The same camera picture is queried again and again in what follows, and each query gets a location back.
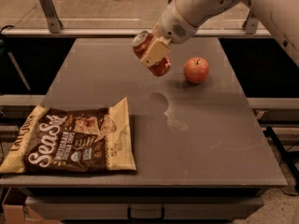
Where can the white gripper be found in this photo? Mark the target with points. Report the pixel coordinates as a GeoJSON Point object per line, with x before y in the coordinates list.
{"type": "Point", "coordinates": [175, 26]}

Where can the red coke can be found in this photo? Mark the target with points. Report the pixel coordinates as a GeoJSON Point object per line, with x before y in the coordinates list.
{"type": "Point", "coordinates": [152, 51]}

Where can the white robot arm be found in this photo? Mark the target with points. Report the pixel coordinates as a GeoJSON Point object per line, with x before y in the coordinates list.
{"type": "Point", "coordinates": [279, 17]}

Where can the red apple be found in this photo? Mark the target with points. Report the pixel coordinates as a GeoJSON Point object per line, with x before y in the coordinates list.
{"type": "Point", "coordinates": [196, 70]}

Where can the brown yellow chips bag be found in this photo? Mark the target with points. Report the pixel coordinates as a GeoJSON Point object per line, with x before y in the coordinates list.
{"type": "Point", "coordinates": [83, 141]}

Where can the clear acrylic barrier panel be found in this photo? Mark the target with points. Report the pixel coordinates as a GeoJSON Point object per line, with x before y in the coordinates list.
{"type": "Point", "coordinates": [84, 14]}

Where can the cardboard box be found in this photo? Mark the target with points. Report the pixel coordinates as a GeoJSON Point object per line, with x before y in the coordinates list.
{"type": "Point", "coordinates": [16, 212]}

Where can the right metal bracket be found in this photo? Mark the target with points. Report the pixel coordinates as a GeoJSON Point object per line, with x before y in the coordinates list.
{"type": "Point", "coordinates": [250, 24]}

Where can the left metal bracket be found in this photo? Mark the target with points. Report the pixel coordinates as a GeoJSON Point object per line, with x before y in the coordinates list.
{"type": "Point", "coordinates": [51, 16]}

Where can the grey drawer with handle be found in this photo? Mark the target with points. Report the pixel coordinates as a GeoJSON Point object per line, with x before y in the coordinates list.
{"type": "Point", "coordinates": [144, 209]}

